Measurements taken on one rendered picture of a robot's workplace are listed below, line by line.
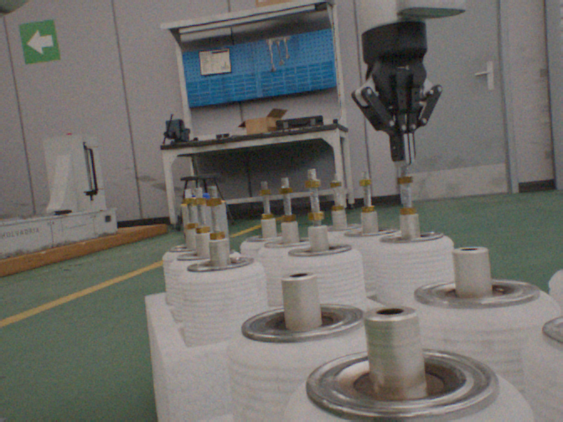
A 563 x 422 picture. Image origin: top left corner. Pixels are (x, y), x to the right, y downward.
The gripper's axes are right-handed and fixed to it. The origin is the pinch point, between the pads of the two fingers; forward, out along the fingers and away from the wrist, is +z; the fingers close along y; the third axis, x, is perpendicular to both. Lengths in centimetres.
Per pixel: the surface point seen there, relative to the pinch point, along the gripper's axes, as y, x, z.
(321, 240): 11.7, -2.3, 9.4
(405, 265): 3.9, 2.6, 13.2
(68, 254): -26, -321, 33
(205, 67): -203, -474, -114
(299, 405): 39, 33, 11
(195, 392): 29.6, -0.6, 21.5
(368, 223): -2.4, -10.7, 9.4
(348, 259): 10.9, 1.3, 11.5
